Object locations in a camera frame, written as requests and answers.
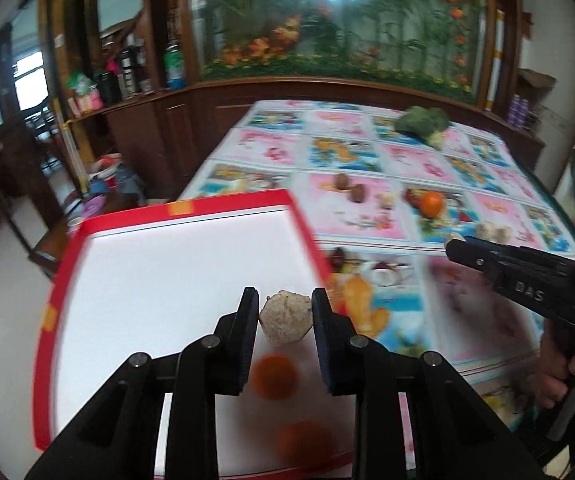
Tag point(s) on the right hand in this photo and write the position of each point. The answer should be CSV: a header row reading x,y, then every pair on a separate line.
x,y
552,371

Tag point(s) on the colourful fruit print tablecloth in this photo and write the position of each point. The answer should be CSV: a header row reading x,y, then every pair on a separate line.
x,y
397,284

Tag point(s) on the brown longan left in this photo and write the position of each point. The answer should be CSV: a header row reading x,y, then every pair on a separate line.
x,y
342,182

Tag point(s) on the purple spray bottles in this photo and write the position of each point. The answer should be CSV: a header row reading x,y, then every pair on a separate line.
x,y
517,112

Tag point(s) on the black thermos flask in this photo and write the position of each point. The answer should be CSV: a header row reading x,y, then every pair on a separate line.
x,y
128,73

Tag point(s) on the red date left of mandarin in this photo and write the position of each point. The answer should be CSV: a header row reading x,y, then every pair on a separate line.
x,y
412,198

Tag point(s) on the dark red date near box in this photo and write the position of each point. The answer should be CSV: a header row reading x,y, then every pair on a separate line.
x,y
337,259

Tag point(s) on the beige walnut near gripper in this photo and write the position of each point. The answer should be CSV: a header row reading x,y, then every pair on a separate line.
x,y
286,317

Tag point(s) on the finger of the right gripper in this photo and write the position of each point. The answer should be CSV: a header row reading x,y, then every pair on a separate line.
x,y
482,257

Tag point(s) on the orange mandarin on table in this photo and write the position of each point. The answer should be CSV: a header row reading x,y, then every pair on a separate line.
x,y
431,204

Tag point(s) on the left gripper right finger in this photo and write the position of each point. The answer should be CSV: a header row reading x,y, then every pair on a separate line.
x,y
358,366

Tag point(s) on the brown longan right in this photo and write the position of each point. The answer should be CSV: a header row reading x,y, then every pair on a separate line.
x,y
358,193

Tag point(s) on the brown longan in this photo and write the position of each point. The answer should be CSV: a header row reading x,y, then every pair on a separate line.
x,y
342,182
358,193

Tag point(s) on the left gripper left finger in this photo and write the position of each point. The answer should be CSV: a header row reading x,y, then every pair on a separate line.
x,y
217,364

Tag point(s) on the green label water bottle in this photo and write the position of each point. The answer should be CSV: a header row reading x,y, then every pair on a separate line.
x,y
174,66

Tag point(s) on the red white shallow box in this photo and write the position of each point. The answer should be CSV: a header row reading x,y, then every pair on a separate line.
x,y
153,280

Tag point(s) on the orange mandarin in box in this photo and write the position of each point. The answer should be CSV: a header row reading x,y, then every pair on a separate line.
x,y
274,377
305,444

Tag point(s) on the beige walnut piece centre left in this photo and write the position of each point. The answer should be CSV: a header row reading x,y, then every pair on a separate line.
x,y
386,200

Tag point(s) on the green leafy vegetable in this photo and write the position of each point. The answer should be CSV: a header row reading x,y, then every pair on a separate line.
x,y
427,124

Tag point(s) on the floral glass partition screen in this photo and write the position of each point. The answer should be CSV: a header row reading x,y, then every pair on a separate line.
x,y
434,46

